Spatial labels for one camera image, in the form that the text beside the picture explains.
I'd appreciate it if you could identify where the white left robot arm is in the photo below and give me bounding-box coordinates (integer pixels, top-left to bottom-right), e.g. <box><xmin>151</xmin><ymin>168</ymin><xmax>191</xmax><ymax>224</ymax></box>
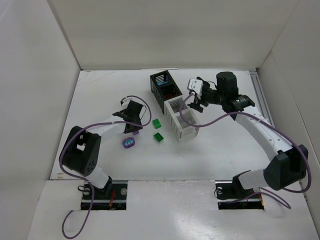
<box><xmin>59</xmin><ymin>99</ymin><xmax>143</xmax><ymax>196</ymax></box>

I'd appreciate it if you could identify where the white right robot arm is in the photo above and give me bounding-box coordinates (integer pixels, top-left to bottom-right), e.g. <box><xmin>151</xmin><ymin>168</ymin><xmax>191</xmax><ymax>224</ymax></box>
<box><xmin>187</xmin><ymin>71</ymin><xmax>312</xmax><ymax>194</ymax></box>

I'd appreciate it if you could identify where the black slotted container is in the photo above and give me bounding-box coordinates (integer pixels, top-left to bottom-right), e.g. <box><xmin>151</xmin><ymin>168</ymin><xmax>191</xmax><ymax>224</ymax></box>
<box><xmin>150</xmin><ymin>70</ymin><xmax>182</xmax><ymax>114</ymax></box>

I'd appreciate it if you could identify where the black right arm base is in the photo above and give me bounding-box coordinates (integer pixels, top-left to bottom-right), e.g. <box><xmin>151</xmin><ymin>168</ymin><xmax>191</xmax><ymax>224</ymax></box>
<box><xmin>214</xmin><ymin>178</ymin><xmax>265</xmax><ymax>210</ymax></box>

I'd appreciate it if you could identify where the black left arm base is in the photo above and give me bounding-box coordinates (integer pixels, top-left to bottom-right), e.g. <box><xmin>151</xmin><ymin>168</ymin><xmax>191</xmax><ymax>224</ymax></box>
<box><xmin>77</xmin><ymin>180</ymin><xmax>128</xmax><ymax>211</ymax></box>

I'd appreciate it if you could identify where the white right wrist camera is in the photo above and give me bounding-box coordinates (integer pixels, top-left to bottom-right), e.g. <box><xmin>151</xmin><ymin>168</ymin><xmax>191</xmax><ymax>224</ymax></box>
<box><xmin>187</xmin><ymin>78</ymin><xmax>204</xmax><ymax>98</ymax></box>

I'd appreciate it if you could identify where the white slotted container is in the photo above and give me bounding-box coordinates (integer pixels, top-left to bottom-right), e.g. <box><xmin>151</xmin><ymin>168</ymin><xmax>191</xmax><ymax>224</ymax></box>
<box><xmin>164</xmin><ymin>96</ymin><xmax>200</xmax><ymax>142</ymax></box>

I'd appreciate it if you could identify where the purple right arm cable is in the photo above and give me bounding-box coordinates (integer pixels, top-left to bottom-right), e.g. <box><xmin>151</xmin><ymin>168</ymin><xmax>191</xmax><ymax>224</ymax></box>
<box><xmin>179</xmin><ymin>92</ymin><xmax>313</xmax><ymax>210</ymax></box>

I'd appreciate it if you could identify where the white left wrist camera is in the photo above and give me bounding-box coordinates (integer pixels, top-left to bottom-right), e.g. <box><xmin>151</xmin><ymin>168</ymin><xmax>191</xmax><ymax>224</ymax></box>
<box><xmin>120</xmin><ymin>97</ymin><xmax>132</xmax><ymax>105</ymax></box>

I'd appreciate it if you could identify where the purple flower lego brick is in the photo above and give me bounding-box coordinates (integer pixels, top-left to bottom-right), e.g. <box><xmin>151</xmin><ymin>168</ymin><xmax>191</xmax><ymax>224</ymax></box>
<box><xmin>122</xmin><ymin>137</ymin><xmax>136</xmax><ymax>149</ymax></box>

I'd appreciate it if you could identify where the aluminium rail right side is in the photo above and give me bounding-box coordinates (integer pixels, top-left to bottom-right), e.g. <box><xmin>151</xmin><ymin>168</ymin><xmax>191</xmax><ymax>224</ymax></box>
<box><xmin>249</xmin><ymin>70</ymin><xmax>274</xmax><ymax>127</ymax></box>

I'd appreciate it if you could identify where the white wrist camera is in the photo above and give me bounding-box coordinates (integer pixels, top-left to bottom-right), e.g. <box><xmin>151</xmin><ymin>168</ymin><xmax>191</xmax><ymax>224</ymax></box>
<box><xmin>120</xmin><ymin>97</ymin><xmax>132</xmax><ymax>105</ymax></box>
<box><xmin>187</xmin><ymin>78</ymin><xmax>204</xmax><ymax>98</ymax></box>

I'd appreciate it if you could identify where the green 2x2 lego brick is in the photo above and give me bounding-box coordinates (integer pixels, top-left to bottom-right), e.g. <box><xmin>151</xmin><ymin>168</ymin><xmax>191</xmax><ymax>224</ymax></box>
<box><xmin>152</xmin><ymin>118</ymin><xmax>162</xmax><ymax>129</ymax></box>

